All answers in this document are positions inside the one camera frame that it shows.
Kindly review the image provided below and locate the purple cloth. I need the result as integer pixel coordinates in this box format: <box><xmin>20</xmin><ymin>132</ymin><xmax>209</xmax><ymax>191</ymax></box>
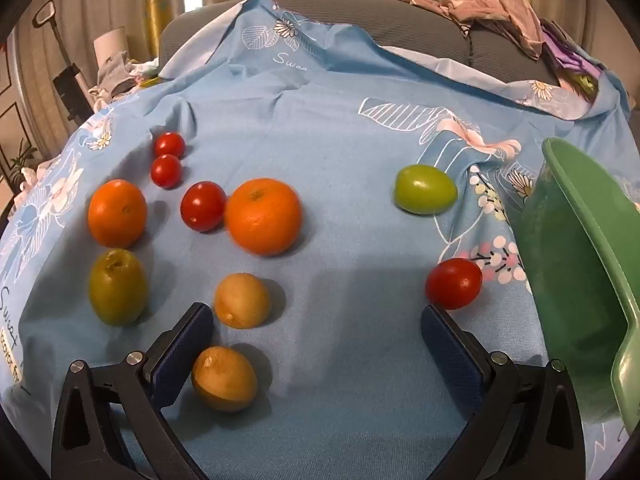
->
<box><xmin>540</xmin><ymin>20</ymin><xmax>608</xmax><ymax>106</ymax></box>

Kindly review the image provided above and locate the white lamp shade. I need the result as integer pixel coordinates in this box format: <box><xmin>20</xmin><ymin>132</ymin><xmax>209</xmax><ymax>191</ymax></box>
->
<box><xmin>93</xmin><ymin>27</ymin><xmax>132</xmax><ymax>68</ymax></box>

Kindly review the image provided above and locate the small red cherry tomato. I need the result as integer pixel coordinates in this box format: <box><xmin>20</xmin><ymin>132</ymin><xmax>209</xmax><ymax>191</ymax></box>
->
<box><xmin>150</xmin><ymin>154</ymin><xmax>183</xmax><ymax>189</ymax></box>
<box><xmin>154</xmin><ymin>132</ymin><xmax>187</xmax><ymax>159</ymax></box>

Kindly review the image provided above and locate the green plastic bowl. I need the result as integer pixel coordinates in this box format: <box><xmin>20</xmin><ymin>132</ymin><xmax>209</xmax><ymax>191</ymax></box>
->
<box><xmin>517</xmin><ymin>137</ymin><xmax>640</xmax><ymax>436</ymax></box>

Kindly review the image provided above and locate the small orange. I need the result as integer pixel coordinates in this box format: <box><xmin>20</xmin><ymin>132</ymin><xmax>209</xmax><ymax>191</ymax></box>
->
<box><xmin>87</xmin><ymin>179</ymin><xmax>149</xmax><ymax>249</ymax></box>

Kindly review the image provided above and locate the black stick vacuum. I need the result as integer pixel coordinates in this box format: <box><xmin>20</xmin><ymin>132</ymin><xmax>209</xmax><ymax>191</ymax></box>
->
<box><xmin>32</xmin><ymin>1</ymin><xmax>96</xmax><ymax>126</ymax></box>

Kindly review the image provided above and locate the oval red cherry tomato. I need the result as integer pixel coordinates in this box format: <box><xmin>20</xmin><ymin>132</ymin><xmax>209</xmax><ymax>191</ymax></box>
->
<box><xmin>425</xmin><ymin>257</ymin><xmax>484</xmax><ymax>311</ymax></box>

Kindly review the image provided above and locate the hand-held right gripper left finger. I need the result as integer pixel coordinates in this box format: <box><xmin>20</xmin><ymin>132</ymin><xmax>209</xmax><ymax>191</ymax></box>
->
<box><xmin>50</xmin><ymin>302</ymin><xmax>216</xmax><ymax>480</ymax></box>

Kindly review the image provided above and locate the grey white clothes pile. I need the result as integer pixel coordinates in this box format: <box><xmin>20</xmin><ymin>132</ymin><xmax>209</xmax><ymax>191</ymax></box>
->
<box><xmin>90</xmin><ymin>51</ymin><xmax>161</xmax><ymax>101</ymax></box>

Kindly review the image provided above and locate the large orange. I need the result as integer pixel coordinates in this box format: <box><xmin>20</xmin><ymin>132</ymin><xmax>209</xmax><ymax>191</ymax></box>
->
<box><xmin>223</xmin><ymin>178</ymin><xmax>304</xmax><ymax>256</ymax></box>

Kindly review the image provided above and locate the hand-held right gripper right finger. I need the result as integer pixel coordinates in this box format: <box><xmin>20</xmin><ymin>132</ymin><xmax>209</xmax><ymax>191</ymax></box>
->
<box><xmin>420</xmin><ymin>305</ymin><xmax>586</xmax><ymax>480</ymax></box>

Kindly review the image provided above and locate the olive green jujube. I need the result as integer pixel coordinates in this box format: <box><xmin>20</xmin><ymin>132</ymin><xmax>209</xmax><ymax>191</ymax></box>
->
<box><xmin>89</xmin><ymin>248</ymin><xmax>149</xmax><ymax>326</ymax></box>

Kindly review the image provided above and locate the yellow brown jujube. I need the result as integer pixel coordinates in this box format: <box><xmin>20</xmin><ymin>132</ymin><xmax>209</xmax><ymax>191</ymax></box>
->
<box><xmin>214</xmin><ymin>273</ymin><xmax>272</xmax><ymax>330</ymax></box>
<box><xmin>191</xmin><ymin>345</ymin><xmax>259</xmax><ymax>413</ymax></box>

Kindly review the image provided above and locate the pink clothes pile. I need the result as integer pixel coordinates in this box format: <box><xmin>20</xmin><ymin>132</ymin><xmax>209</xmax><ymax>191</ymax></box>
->
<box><xmin>390</xmin><ymin>0</ymin><xmax>543</xmax><ymax>61</ymax></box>

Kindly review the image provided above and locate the bright green jujube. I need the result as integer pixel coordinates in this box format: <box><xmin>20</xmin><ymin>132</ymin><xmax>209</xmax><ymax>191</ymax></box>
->
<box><xmin>393</xmin><ymin>164</ymin><xmax>459</xmax><ymax>216</ymax></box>

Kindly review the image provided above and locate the green potted plant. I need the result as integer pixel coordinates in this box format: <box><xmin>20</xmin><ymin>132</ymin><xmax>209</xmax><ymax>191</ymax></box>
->
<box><xmin>10</xmin><ymin>140</ymin><xmax>38</xmax><ymax>186</ymax></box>

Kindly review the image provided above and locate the blue floral bed sheet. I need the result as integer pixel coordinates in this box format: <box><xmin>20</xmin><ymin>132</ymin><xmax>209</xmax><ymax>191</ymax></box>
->
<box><xmin>0</xmin><ymin>0</ymin><xmax>636</xmax><ymax>480</ymax></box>

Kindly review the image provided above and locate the large red cherry tomato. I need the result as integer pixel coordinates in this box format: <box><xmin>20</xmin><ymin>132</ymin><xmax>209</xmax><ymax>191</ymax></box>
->
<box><xmin>180</xmin><ymin>181</ymin><xmax>228</xmax><ymax>233</ymax></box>

